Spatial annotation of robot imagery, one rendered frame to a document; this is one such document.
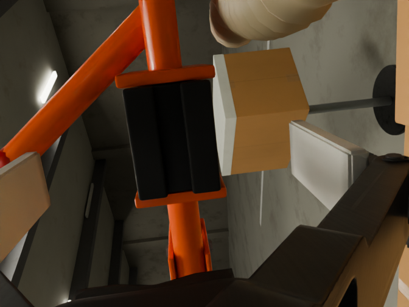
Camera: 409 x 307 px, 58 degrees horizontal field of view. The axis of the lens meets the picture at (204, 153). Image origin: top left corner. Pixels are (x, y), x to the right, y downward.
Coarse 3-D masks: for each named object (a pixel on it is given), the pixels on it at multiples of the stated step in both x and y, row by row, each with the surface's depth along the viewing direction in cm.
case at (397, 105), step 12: (408, 0) 41; (408, 12) 42; (408, 24) 42; (408, 36) 42; (408, 48) 42; (396, 60) 45; (408, 60) 43; (396, 72) 45; (408, 72) 43; (396, 84) 46; (408, 84) 43; (396, 96) 46; (408, 96) 43; (396, 108) 46; (408, 108) 44; (396, 120) 46; (408, 120) 44
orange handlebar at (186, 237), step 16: (144, 0) 22; (160, 0) 22; (144, 16) 22; (160, 16) 22; (176, 16) 22; (144, 32) 22; (160, 32) 22; (176, 32) 22; (160, 48) 22; (176, 48) 23; (160, 64) 22; (176, 64) 23; (176, 208) 25; (192, 208) 25; (176, 224) 25; (192, 224) 25; (176, 240) 26; (192, 240) 25; (176, 256) 26; (192, 256) 26; (208, 256) 26; (176, 272) 27; (192, 272) 26
